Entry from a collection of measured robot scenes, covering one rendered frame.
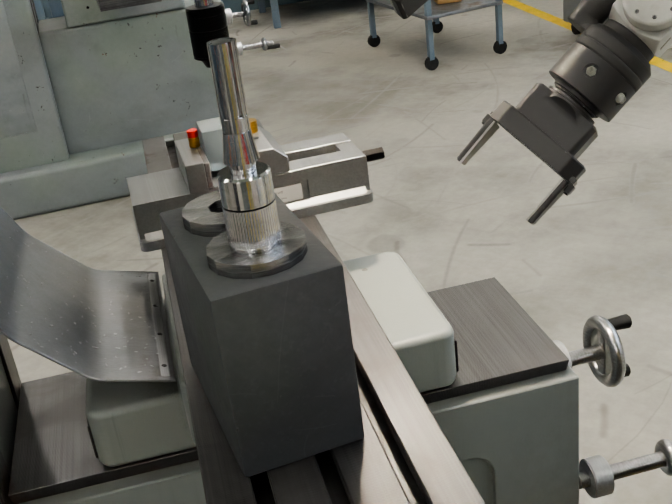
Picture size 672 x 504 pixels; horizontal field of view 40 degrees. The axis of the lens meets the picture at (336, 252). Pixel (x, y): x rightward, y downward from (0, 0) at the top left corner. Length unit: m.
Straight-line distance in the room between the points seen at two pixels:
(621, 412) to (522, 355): 1.15
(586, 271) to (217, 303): 2.44
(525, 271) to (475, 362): 1.80
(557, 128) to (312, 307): 0.39
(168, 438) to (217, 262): 0.48
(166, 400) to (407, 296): 0.38
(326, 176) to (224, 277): 0.58
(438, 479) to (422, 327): 0.46
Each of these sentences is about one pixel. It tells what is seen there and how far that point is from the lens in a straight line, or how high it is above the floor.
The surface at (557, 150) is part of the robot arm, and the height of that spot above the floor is 1.10.
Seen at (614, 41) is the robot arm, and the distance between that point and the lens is 1.06.
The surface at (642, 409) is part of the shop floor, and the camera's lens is 2.52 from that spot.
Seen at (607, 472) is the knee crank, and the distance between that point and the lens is 1.48.
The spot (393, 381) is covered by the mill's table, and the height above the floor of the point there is 0.93.
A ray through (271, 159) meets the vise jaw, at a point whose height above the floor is 1.02.
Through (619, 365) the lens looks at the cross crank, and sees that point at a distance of 1.52.
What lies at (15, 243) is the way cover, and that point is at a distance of 1.37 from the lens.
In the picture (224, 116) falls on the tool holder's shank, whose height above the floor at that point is 1.25.
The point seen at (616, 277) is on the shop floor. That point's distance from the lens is 3.11.
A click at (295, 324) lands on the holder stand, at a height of 1.07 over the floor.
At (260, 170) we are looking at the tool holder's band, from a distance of 0.80.
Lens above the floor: 1.47
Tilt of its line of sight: 26 degrees down
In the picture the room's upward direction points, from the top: 7 degrees counter-clockwise
